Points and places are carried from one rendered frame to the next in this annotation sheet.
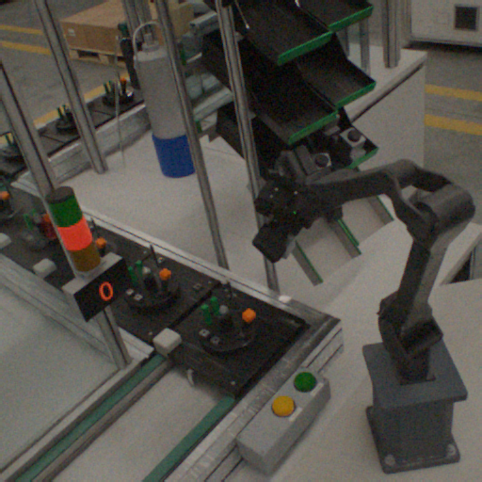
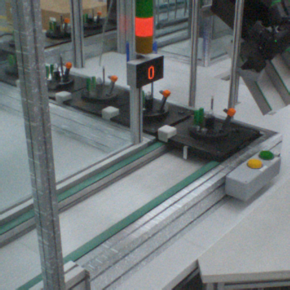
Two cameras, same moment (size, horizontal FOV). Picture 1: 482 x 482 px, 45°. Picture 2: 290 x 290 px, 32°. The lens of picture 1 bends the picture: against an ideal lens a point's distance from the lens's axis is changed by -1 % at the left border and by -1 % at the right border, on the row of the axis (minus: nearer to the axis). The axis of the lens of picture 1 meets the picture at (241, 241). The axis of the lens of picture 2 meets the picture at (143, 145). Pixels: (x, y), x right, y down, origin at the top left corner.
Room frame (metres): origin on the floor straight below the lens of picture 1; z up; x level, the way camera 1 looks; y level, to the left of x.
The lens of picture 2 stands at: (-0.52, 0.48, 1.67)
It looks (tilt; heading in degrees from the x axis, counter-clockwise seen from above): 27 degrees down; 352
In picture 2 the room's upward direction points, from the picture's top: straight up
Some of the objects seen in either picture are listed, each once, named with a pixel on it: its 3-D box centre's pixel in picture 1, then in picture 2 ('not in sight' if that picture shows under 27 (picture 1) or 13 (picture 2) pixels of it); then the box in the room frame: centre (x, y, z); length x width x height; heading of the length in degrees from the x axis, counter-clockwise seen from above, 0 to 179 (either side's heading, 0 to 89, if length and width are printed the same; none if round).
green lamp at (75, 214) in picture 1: (65, 208); (144, 8); (0.89, 0.29, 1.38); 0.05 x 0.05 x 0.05
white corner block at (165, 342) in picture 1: (168, 343); (167, 134); (0.93, 0.20, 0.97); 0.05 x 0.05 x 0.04; 42
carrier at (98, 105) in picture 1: (115, 89); not in sight; (2.44, 0.39, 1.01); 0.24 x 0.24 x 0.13; 42
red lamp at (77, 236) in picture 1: (74, 231); (144, 25); (0.89, 0.29, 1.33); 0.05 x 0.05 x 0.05
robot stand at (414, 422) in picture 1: (411, 403); not in sight; (0.66, -0.25, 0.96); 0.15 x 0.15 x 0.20; 87
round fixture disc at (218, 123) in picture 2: (228, 329); (209, 129); (0.93, 0.07, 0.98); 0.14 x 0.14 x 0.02
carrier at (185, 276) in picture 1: (149, 280); (148, 101); (1.12, 0.24, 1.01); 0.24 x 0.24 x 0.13; 42
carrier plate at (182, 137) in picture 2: (230, 335); (208, 134); (0.93, 0.07, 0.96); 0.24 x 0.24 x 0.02; 42
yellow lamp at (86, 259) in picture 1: (83, 252); (144, 43); (0.89, 0.29, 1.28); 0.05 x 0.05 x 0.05
